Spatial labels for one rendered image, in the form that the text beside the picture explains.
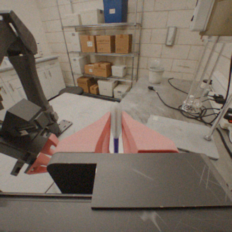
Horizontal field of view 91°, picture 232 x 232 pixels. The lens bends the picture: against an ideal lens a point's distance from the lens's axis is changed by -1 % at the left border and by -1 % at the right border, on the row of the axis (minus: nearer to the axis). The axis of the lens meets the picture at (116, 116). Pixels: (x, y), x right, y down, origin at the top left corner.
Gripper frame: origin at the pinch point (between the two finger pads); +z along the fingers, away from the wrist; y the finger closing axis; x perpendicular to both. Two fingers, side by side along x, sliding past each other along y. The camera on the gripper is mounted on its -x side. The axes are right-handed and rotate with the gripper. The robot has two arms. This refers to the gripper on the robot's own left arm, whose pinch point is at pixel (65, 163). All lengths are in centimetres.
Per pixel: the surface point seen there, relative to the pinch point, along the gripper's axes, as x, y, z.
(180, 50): -81, 209, 92
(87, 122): 12.2, 32.9, 6.1
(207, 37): -44, 22, 13
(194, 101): -31.4, 22.8, 29.5
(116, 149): -19.3, -7.3, 0.6
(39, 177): 19.2, 3.0, -1.9
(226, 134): -32, 22, 58
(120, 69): 10, 217, 36
